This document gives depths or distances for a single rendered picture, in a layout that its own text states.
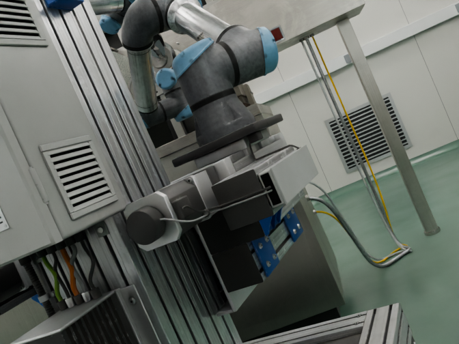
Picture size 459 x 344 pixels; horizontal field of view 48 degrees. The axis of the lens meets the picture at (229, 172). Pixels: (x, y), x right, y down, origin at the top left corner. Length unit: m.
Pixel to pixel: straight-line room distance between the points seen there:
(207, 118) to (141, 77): 0.55
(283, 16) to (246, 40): 1.22
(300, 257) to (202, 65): 0.95
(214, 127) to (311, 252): 0.87
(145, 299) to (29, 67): 0.46
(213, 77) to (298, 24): 1.31
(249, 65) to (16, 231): 0.68
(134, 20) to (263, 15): 1.02
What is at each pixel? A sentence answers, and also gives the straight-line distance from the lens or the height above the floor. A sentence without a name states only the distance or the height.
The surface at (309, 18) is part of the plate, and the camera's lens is 2.50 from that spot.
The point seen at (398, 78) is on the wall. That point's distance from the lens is 4.86.
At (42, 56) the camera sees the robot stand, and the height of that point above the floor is 1.06.
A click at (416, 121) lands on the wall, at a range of 4.88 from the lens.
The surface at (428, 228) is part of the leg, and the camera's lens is 2.74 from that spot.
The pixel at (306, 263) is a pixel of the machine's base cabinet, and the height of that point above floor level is 0.29.
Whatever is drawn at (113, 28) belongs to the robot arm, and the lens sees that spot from 1.93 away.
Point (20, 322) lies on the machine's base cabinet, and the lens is 2.33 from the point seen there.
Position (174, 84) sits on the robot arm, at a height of 1.08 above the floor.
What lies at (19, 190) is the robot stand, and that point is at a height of 0.86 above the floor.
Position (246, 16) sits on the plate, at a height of 1.32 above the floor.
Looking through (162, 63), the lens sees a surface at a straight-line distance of 2.20.
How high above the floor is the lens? 0.78
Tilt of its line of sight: 2 degrees down
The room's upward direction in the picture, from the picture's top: 24 degrees counter-clockwise
